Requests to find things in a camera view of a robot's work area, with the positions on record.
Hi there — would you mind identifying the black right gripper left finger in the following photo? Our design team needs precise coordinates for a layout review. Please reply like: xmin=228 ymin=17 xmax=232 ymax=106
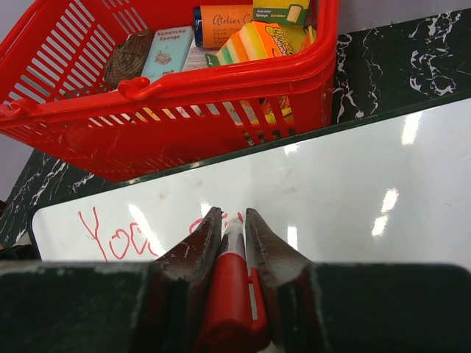
xmin=1 ymin=207 xmax=222 ymax=352

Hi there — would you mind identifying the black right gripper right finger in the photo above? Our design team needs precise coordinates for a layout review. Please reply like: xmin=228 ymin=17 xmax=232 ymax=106
xmin=245 ymin=208 xmax=470 ymax=352

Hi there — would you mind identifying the red whiteboard marker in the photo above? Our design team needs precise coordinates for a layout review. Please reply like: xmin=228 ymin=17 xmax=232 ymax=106
xmin=193 ymin=215 xmax=270 ymax=352

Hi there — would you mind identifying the white whiteboard with dark frame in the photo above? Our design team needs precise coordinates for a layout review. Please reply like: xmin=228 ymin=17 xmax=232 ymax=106
xmin=28 ymin=91 xmax=470 ymax=268

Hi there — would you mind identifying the brown round scrubber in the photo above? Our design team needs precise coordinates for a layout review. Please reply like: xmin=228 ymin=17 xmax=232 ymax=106
xmin=103 ymin=29 xmax=154 ymax=89

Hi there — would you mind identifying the light blue sponge box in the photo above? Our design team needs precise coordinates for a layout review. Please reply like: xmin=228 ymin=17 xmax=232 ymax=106
xmin=141 ymin=26 xmax=194 ymax=82

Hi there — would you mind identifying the striped yellow orange sponge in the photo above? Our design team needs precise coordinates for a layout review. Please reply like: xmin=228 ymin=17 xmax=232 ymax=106
xmin=205 ymin=21 xmax=316 ymax=68

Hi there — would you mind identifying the red plastic shopping basket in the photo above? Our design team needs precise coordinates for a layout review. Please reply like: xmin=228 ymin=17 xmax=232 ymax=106
xmin=1 ymin=1 xmax=339 ymax=182

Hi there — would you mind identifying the orange tube bottle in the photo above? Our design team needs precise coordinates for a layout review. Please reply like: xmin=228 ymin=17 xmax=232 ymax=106
xmin=193 ymin=4 xmax=253 ymax=49

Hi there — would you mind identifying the tall orange sponge pack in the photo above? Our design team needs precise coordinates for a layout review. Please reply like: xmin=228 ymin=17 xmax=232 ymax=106
xmin=252 ymin=0 xmax=311 ymax=26

